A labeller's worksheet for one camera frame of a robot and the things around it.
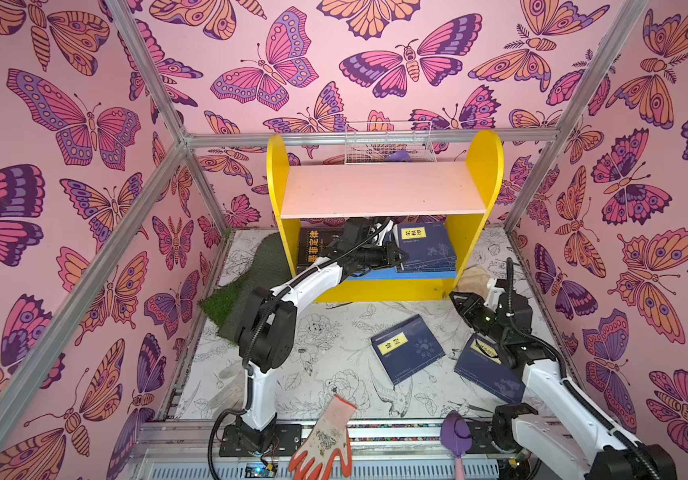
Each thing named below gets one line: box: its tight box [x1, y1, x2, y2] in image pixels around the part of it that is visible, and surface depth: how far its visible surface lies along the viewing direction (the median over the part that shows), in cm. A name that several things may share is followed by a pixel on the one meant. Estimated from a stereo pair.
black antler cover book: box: [297, 227, 345, 274], surface depth 93 cm
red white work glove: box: [289, 395, 357, 480], surface depth 74 cm
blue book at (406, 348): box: [371, 314, 446, 386], surface depth 89 cm
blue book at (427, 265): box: [397, 258, 456, 273], surface depth 88 cm
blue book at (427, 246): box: [397, 222, 457, 273], surface depth 89 cm
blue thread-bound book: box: [396, 264, 456, 273], surface depth 91 cm
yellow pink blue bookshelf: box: [266, 130, 504, 303], surface depth 79 cm
